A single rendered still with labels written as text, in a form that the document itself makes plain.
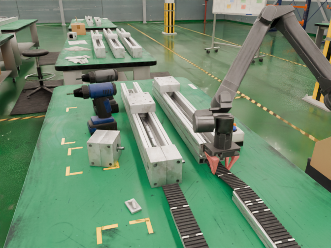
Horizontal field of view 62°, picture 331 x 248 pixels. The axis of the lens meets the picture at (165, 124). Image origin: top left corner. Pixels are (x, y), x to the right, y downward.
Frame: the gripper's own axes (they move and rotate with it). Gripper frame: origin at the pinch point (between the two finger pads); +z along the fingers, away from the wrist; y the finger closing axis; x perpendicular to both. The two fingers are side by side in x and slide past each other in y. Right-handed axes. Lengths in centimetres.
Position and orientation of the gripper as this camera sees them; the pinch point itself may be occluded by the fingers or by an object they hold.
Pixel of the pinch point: (220, 170)
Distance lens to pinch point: 96.6
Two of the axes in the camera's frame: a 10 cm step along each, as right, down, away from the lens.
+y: -9.5, 1.1, -2.9
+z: 0.0, 9.3, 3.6
